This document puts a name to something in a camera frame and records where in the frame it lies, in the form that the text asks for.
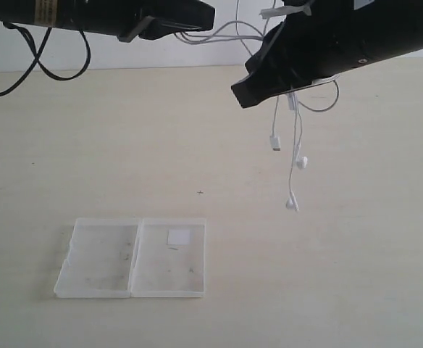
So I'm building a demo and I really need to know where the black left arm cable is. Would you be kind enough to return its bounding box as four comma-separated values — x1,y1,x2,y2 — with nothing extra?
0,21,92,99

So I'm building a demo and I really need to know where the white earphone cable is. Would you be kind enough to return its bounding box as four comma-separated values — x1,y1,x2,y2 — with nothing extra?
177,0,341,213

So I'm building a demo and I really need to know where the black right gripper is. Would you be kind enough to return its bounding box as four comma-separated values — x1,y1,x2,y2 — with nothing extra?
231,1,371,109

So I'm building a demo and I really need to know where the clear plastic storage case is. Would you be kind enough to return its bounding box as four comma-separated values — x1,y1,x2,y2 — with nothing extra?
54,217,206,299

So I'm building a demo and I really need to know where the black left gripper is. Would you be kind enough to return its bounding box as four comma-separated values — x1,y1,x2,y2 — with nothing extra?
80,0,215,42

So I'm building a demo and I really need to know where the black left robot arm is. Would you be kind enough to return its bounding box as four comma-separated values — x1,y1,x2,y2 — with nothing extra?
0,0,215,43

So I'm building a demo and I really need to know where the white paper label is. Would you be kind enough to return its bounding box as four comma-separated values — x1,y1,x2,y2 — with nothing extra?
167,229,191,246

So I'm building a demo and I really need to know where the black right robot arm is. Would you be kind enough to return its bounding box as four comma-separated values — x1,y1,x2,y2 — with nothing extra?
231,1,423,108

